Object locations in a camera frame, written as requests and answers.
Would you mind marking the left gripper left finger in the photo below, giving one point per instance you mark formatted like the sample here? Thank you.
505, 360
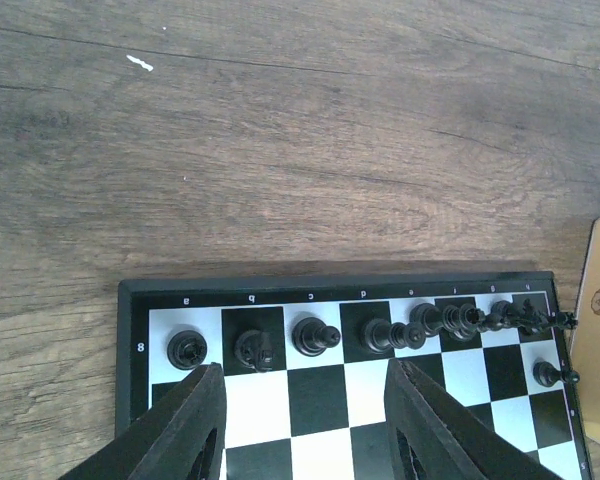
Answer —
180, 437

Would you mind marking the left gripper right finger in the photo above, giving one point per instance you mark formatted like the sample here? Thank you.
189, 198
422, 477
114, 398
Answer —
432, 436

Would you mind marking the black chess piece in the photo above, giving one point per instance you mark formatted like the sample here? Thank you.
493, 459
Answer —
186, 348
311, 337
462, 323
434, 320
534, 321
253, 349
503, 315
380, 335

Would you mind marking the black chess pawn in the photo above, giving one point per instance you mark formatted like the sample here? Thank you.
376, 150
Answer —
545, 374

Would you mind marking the black and white chessboard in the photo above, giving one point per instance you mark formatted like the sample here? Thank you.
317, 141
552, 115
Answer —
323, 417

